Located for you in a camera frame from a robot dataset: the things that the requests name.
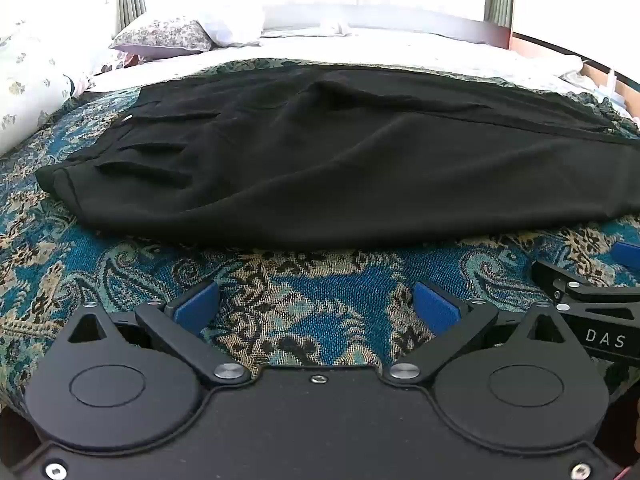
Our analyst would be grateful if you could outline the crumpled white cloth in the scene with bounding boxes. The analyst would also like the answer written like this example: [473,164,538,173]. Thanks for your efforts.
[559,66,603,93]

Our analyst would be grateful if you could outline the black pants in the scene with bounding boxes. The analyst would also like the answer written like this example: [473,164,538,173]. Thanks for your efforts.
[35,62,640,252]

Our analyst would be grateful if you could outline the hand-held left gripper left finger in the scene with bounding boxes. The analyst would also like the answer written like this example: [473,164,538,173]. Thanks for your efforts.
[64,280,252,389]

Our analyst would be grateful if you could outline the white bed sheet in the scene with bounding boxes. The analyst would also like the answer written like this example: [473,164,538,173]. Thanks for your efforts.
[89,26,588,95]

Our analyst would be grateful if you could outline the purple floral pillow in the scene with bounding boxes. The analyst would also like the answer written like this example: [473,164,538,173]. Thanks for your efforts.
[108,11,217,57]

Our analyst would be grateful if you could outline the white floral duvet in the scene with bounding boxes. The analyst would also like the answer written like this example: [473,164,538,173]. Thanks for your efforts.
[0,19,97,157]

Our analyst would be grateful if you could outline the wooden bed frame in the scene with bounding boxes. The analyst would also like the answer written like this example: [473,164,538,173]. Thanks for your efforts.
[509,31,586,70]

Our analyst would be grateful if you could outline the pink patterned cloth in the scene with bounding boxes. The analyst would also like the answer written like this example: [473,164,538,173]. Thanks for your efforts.
[99,51,142,75]

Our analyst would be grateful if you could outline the grey bed headboard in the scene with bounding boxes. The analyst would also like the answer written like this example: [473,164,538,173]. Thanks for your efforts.
[261,3,512,47]

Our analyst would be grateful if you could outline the white pillow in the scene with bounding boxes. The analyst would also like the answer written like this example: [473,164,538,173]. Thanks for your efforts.
[196,3,266,47]

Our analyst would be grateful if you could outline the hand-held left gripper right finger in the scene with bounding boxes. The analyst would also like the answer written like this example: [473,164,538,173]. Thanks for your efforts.
[386,280,577,389]

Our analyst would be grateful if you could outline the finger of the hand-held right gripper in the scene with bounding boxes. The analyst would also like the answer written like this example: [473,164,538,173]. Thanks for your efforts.
[612,240,640,267]
[531,258,640,307]

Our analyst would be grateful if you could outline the blue paisley blanket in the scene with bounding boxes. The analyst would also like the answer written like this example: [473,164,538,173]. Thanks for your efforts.
[0,56,640,411]

